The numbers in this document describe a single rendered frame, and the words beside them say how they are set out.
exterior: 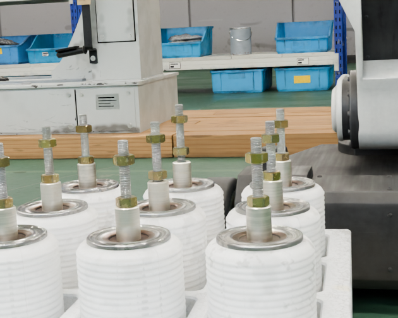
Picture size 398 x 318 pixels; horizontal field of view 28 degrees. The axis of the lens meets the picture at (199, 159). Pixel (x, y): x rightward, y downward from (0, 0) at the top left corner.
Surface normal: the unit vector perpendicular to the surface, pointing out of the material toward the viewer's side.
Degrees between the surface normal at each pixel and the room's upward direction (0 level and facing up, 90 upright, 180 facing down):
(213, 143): 90
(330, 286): 0
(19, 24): 90
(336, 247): 0
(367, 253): 90
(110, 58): 90
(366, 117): 106
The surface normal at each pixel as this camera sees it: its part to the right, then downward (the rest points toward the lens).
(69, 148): -0.22, 0.17
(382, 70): -0.15, -0.77
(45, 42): 0.96, -0.08
